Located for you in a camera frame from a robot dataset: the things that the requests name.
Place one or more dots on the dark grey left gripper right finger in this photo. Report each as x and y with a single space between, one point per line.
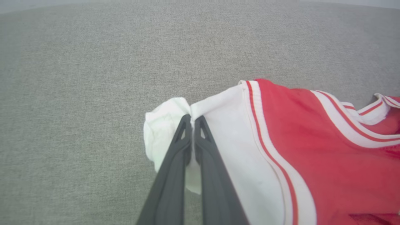
217 193

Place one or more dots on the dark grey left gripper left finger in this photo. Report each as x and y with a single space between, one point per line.
168 193

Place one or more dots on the red and white jersey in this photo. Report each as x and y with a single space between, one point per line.
312 156

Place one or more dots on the grey fabric sofa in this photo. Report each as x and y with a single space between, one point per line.
93 93

